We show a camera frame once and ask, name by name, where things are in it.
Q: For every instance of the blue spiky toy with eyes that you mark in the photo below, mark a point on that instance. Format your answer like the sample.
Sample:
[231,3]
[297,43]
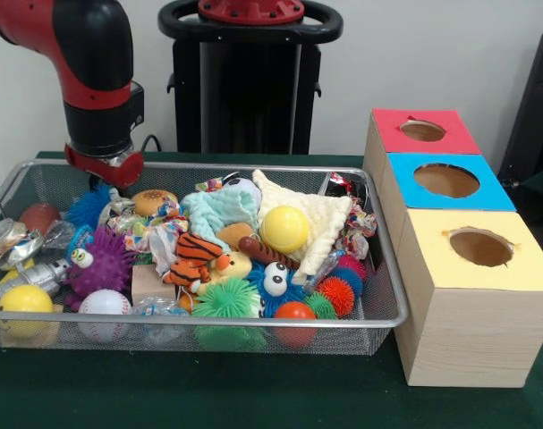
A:
[85,207]

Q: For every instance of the cream muslin cloth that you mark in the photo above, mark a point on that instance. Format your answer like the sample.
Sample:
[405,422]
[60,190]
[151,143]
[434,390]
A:
[316,210]

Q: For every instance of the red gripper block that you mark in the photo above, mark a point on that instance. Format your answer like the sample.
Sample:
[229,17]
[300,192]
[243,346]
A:
[119,174]

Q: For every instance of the orange red ball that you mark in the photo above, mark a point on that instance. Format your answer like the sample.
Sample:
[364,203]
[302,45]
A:
[294,310]

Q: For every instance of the light teal muslin cloth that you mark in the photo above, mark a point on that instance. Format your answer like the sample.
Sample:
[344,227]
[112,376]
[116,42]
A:
[208,214]

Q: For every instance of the green spiky ball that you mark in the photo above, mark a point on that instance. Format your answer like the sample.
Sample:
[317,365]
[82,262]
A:
[227,299]

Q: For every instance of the white baseball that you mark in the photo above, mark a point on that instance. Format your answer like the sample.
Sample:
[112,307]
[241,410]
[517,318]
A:
[104,304]

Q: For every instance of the toy hamburger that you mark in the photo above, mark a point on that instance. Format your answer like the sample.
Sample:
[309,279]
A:
[152,201]

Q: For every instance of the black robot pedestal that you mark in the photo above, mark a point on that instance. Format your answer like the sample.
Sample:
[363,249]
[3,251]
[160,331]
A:
[248,98]

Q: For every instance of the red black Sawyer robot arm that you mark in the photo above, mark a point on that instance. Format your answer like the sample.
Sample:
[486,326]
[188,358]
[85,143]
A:
[87,53]

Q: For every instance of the orange striped tiger plush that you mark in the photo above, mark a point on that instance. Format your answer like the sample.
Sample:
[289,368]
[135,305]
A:
[195,250]

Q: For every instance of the purple spiky toy with eyes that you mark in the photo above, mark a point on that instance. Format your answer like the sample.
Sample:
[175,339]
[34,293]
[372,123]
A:
[107,268]

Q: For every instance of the black chair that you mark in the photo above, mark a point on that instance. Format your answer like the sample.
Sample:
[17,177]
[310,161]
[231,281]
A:
[535,103]

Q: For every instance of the yellow tennis ball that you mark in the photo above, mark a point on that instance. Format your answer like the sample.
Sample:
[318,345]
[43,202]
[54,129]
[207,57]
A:
[283,228]

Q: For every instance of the wooden box with three holes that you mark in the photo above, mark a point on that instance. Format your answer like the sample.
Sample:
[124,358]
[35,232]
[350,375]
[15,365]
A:
[468,339]

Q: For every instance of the yellow smiley ball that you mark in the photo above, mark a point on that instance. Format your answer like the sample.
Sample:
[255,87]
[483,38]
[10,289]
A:
[25,299]

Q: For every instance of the shallow metal mesh bin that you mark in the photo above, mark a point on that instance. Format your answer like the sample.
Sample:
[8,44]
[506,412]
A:
[365,339]

